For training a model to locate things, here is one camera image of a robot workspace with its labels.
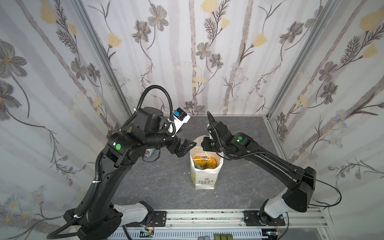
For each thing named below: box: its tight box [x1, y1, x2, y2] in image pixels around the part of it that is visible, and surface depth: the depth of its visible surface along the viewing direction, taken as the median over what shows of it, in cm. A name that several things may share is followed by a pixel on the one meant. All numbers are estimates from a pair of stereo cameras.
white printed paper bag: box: [189, 135, 224, 190], surface depth 73 cm
